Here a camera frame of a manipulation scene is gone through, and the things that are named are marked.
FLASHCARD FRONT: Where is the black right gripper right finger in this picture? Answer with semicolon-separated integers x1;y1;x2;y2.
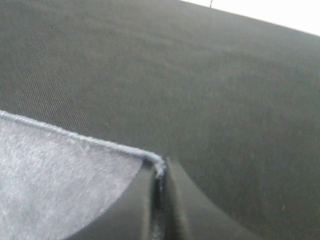
164;158;258;240

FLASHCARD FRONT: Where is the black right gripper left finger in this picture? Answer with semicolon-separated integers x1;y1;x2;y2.
68;160;156;240

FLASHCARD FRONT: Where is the grey microfibre towel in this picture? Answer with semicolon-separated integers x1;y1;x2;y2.
0;111;165;240

